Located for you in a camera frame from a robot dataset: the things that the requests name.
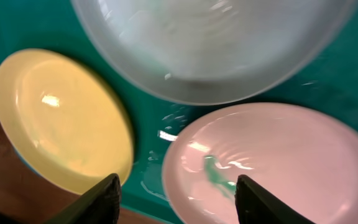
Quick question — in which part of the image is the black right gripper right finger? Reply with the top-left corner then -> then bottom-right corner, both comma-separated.
235,175 -> 314,224

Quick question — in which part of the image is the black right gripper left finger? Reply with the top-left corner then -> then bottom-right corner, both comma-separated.
45,174 -> 122,224

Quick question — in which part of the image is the yellow plate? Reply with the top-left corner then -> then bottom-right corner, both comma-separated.
0,49 -> 135,195

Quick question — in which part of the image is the light blue plate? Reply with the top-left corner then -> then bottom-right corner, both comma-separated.
72,0 -> 358,105

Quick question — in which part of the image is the teal plastic tray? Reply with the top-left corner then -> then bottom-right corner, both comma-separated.
0,1 -> 358,223

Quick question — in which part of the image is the pink plate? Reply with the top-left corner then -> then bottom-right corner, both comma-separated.
162,103 -> 358,223

